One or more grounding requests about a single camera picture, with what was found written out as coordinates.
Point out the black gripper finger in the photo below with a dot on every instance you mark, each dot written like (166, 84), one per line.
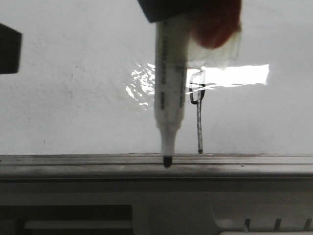
(158, 10)
(10, 50)

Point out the white black whiteboard marker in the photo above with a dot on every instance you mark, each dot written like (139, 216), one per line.
(170, 76)

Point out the red round magnet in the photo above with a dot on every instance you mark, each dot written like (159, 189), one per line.
(215, 22)

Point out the white whiteboard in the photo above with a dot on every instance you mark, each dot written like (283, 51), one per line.
(86, 79)

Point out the white plastic casing below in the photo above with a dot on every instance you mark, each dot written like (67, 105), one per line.
(210, 207)

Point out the grey aluminium whiteboard frame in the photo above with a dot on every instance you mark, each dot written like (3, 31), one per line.
(150, 166)

